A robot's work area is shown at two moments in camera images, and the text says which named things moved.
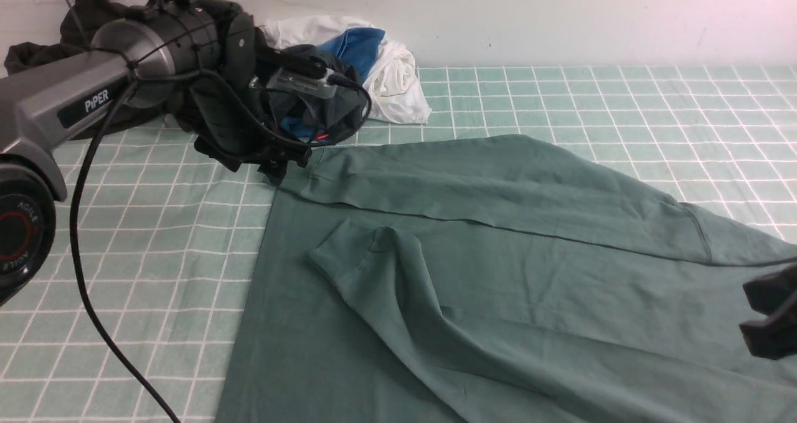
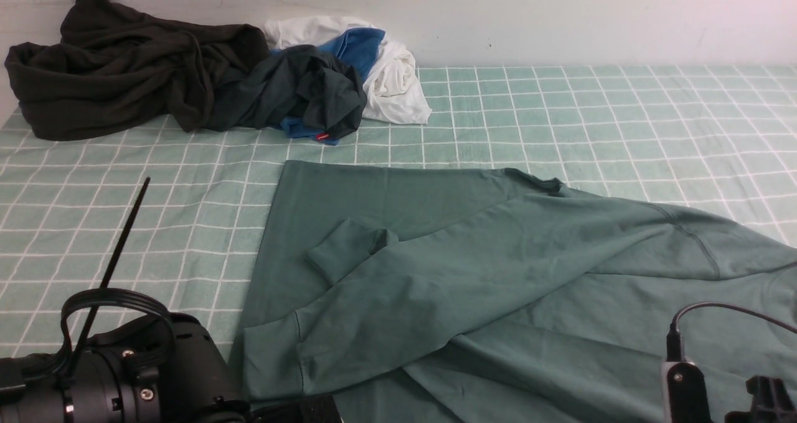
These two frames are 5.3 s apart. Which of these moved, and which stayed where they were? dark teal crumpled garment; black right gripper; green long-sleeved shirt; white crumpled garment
Moved: black right gripper; green long-sleeved shirt
Stayed: dark teal crumpled garment; white crumpled garment
